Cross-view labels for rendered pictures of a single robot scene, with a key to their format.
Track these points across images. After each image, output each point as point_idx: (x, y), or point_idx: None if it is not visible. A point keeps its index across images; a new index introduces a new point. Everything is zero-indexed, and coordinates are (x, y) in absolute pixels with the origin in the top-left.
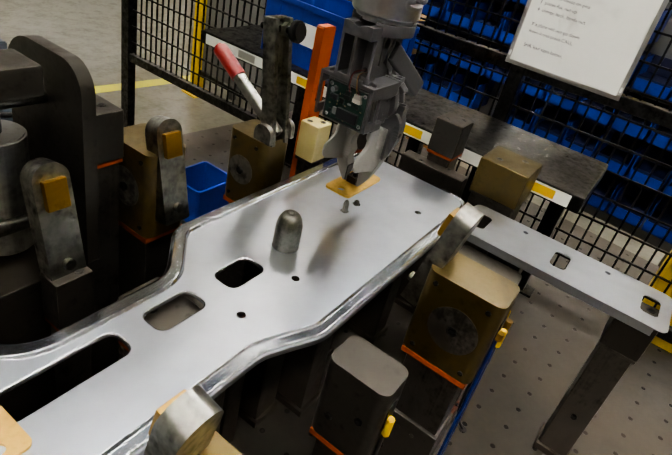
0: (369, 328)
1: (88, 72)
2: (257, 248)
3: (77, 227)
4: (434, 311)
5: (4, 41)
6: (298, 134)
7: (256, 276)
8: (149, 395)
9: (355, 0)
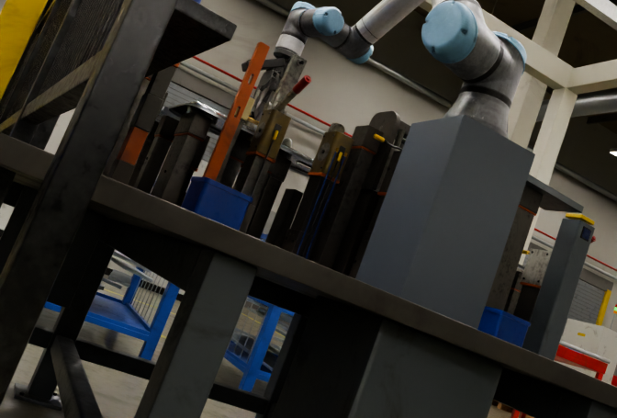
0: None
1: (374, 116)
2: (294, 158)
3: None
4: None
5: (412, 123)
6: (244, 107)
7: (299, 163)
8: None
9: (300, 54)
